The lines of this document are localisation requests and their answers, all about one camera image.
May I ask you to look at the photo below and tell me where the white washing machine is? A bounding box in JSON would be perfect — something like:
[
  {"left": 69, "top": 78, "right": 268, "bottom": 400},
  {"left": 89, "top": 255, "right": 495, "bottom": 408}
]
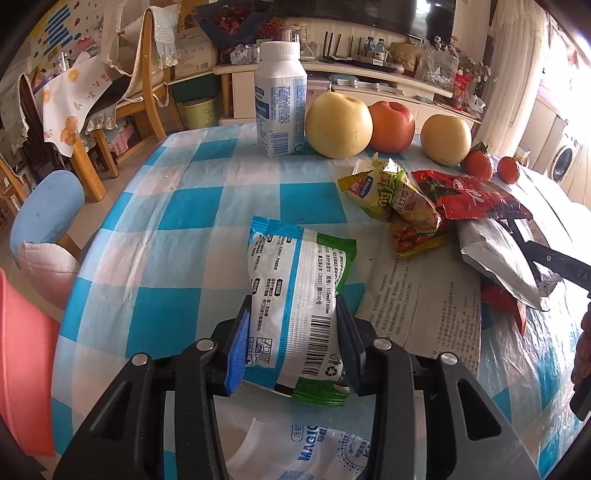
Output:
[{"left": 547, "top": 118, "right": 582, "bottom": 184}]

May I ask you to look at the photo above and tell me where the person's hand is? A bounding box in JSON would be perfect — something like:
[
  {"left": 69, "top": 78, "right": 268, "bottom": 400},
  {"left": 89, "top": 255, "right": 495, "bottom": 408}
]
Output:
[{"left": 571, "top": 304, "right": 591, "bottom": 389}]

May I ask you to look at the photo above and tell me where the black television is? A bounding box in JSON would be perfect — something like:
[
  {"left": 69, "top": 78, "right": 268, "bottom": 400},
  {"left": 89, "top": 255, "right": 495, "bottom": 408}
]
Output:
[{"left": 273, "top": 0, "right": 456, "bottom": 43}]

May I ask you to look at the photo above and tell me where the red apple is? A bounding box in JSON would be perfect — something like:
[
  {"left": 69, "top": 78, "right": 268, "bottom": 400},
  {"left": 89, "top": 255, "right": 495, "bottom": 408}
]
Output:
[{"left": 369, "top": 101, "right": 416, "bottom": 154}]

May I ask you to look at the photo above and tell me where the dining table with cloth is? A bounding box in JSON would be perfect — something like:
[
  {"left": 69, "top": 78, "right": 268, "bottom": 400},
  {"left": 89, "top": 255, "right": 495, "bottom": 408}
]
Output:
[{"left": 32, "top": 53, "right": 129, "bottom": 202}]

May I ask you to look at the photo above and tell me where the blue checkered tablecloth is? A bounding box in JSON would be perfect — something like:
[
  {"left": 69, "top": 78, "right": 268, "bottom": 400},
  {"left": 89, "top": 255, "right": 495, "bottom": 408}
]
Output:
[{"left": 51, "top": 125, "right": 588, "bottom": 474}]

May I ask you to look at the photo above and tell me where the yellow pear left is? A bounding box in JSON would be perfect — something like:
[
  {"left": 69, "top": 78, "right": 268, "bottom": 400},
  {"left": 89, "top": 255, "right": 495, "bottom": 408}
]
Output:
[{"left": 305, "top": 91, "right": 373, "bottom": 159}]

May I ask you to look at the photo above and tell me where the green white snack wrapper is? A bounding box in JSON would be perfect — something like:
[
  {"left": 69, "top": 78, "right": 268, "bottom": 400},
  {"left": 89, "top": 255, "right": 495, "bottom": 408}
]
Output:
[{"left": 245, "top": 216, "right": 356, "bottom": 407}]

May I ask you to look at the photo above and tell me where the green waste bin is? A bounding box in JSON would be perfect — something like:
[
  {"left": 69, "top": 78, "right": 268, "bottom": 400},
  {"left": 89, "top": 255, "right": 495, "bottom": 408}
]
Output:
[{"left": 181, "top": 97, "right": 219, "bottom": 130}]

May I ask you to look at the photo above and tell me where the wooden chair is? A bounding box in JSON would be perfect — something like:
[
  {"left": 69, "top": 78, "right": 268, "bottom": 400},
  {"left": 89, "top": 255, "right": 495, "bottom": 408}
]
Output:
[{"left": 85, "top": 1, "right": 180, "bottom": 178}]

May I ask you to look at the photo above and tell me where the yellow pear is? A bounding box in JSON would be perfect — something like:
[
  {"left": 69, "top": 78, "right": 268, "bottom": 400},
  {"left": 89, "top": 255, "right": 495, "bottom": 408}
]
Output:
[
  {"left": 305, "top": 91, "right": 373, "bottom": 159},
  {"left": 421, "top": 114, "right": 472, "bottom": 167}
]

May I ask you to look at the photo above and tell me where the silver foil snack bag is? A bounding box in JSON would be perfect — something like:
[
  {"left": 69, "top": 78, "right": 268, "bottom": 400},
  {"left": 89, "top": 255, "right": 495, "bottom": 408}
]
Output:
[{"left": 455, "top": 219, "right": 562, "bottom": 312}]

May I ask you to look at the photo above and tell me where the white crumpled plastic wrapper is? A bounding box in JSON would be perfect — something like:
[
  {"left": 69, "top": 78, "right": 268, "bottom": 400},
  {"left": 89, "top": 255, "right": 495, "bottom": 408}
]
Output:
[{"left": 219, "top": 401, "right": 374, "bottom": 479}]

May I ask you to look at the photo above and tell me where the white printed flat package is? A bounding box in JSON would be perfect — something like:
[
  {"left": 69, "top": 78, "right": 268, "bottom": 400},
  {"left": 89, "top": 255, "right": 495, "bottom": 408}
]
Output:
[{"left": 356, "top": 241, "right": 482, "bottom": 375}]

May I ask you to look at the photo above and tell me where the tangerine with leaf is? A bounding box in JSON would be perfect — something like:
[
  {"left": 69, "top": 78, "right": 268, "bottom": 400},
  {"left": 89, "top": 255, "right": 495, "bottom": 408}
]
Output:
[{"left": 461, "top": 142, "right": 493, "bottom": 181}]

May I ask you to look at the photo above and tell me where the dark flower bouquet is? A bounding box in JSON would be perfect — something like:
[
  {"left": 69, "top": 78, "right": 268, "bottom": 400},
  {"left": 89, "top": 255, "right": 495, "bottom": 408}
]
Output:
[{"left": 192, "top": 1, "right": 273, "bottom": 50}]

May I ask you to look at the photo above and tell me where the pink plastic trash bin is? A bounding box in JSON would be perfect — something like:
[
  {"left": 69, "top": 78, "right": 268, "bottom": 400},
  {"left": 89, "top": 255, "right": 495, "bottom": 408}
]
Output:
[{"left": 1, "top": 275, "right": 59, "bottom": 456}]

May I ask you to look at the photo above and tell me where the small tangerine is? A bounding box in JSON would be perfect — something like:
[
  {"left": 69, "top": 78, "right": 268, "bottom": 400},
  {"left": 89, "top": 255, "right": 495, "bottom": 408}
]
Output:
[{"left": 497, "top": 156, "right": 520, "bottom": 185}]

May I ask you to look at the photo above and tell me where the large red snack bag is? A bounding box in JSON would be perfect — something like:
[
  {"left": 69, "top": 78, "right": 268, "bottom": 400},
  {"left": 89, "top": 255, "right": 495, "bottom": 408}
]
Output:
[{"left": 411, "top": 170, "right": 533, "bottom": 220}]

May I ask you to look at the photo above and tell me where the white tv cabinet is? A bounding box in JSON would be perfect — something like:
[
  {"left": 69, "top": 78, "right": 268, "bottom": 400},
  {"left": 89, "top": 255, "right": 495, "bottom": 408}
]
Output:
[{"left": 213, "top": 61, "right": 481, "bottom": 130}]

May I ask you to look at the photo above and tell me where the yellow green snack bag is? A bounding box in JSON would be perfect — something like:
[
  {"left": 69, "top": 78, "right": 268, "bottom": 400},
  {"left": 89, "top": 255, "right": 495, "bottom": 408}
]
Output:
[{"left": 338, "top": 154, "right": 453, "bottom": 258}]

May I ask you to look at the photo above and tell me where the white milk bottle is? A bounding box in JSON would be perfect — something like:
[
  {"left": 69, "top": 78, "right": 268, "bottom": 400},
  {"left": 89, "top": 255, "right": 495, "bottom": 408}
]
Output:
[{"left": 254, "top": 41, "right": 308, "bottom": 158}]

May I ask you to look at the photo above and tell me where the blue round stool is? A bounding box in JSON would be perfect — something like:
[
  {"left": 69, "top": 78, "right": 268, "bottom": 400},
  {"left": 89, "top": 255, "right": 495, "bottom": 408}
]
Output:
[{"left": 9, "top": 170, "right": 85, "bottom": 260}]

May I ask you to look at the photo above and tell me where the yellow pear right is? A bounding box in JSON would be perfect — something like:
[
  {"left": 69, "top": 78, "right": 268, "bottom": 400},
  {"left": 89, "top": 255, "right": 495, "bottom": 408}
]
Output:
[{"left": 421, "top": 114, "right": 472, "bottom": 167}]

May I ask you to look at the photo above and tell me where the pink cushion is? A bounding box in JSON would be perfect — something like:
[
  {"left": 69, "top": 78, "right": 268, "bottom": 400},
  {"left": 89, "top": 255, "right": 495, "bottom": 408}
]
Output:
[{"left": 17, "top": 242, "right": 80, "bottom": 310}]

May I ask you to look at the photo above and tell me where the white curtain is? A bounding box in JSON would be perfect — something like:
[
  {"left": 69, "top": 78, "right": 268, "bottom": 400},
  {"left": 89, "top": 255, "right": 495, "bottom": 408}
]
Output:
[{"left": 476, "top": 1, "right": 548, "bottom": 157}]

